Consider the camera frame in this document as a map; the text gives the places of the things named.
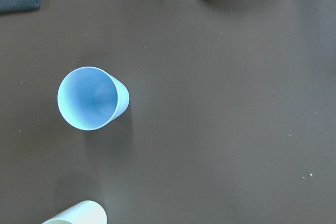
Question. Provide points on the light blue cup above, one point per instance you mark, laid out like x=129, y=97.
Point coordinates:
x=89, y=98

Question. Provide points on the cream white cup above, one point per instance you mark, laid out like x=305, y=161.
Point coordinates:
x=87, y=211

